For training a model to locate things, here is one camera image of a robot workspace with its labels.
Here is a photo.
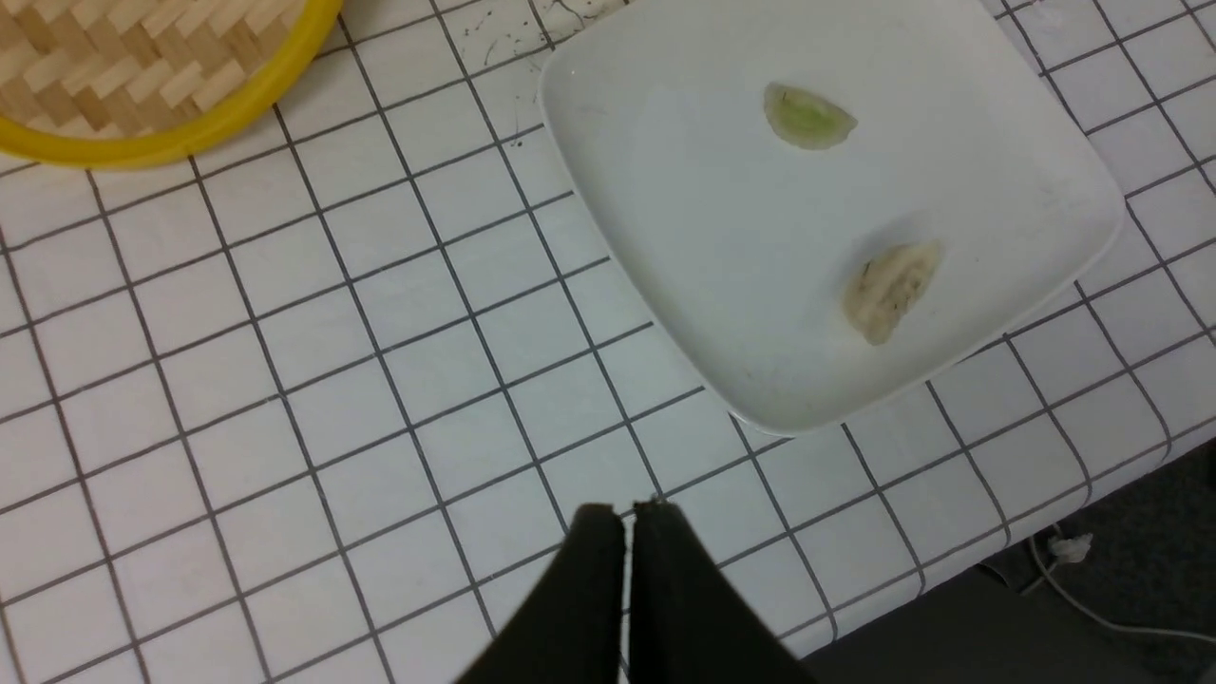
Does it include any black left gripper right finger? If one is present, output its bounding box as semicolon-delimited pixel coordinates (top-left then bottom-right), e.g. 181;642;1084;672
627;501;814;683

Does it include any green dumpling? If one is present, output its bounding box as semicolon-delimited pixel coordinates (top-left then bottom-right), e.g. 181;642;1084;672
762;83;857;151

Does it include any grid-patterned white tablecloth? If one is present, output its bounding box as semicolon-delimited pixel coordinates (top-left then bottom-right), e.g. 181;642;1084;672
1;1;1214;683

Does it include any beige dumpling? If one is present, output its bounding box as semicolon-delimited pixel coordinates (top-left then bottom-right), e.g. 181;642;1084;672
841;239;942;346

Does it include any woven bamboo steamer lid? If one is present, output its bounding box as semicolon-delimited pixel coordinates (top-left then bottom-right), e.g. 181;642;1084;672
1;1;342;169

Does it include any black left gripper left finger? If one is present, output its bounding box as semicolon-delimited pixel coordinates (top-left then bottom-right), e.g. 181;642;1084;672
458;503;626;683

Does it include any white cable on floor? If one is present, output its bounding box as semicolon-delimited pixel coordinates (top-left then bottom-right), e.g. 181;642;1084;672
1026;527;1216;647

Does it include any white square plate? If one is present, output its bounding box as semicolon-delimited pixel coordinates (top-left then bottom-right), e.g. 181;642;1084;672
537;1;1124;436

